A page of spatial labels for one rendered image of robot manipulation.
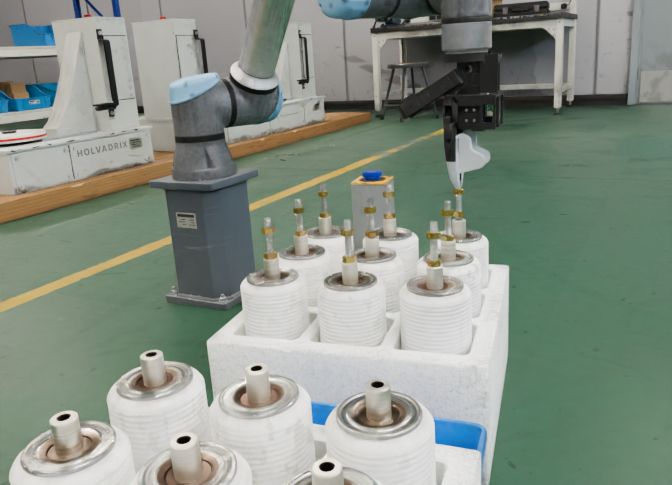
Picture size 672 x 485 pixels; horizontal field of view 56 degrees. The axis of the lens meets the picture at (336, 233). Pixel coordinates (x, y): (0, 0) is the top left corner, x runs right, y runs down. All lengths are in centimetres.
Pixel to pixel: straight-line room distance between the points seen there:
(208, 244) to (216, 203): 10
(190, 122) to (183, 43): 228
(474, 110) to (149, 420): 65
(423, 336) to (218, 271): 77
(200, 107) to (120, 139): 183
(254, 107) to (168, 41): 223
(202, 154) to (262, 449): 99
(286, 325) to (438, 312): 22
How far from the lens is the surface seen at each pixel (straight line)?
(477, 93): 102
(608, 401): 113
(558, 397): 113
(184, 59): 374
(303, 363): 88
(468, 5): 100
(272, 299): 89
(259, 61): 149
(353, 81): 674
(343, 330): 87
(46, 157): 302
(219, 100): 150
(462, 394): 84
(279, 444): 60
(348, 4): 97
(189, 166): 149
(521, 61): 616
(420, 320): 84
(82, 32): 340
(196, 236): 151
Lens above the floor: 56
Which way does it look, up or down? 16 degrees down
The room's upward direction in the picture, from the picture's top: 4 degrees counter-clockwise
